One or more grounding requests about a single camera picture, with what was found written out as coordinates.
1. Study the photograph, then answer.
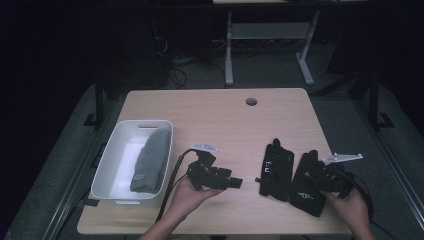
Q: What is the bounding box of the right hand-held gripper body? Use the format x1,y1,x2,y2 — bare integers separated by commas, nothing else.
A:
319,152,364,200

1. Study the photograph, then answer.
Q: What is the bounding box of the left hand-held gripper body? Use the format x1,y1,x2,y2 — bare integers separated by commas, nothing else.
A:
185,143,222,192

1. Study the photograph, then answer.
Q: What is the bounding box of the black sports glove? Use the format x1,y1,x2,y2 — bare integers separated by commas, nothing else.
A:
254,137,296,203
288,149,329,218

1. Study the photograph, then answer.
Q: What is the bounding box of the grey knit hat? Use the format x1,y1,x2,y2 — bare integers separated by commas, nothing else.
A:
129,128,172,195

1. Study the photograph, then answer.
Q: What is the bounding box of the white plastic bin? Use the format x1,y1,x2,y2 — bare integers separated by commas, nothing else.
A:
90,119,174,206

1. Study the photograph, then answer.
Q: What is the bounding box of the person's left hand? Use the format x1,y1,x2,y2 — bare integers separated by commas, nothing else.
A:
165,179,224,221

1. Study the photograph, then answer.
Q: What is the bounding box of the person's right hand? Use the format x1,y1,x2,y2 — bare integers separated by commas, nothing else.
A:
321,188,372,232

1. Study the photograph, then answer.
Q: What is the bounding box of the black metal stand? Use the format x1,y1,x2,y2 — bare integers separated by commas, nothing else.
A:
366,68,396,132
82,64,113,128

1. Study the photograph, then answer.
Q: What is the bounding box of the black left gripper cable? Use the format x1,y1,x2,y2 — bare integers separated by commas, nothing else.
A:
155,148,198,224

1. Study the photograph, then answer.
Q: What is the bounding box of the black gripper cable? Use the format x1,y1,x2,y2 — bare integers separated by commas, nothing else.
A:
336,169,401,240
155,148,198,224

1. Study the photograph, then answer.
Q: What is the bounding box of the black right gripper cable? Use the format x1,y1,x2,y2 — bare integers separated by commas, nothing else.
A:
336,169,401,240

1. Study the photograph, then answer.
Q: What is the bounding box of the grey metal frame rail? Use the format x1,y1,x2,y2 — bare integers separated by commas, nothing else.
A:
41,98,119,240
353,98,424,232

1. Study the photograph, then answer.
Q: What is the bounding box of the tangle of floor cables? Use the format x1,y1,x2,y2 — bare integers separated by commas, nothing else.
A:
151,33,228,90

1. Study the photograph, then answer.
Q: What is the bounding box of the white metal desk frame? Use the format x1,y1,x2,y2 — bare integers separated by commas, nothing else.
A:
213,0,368,87

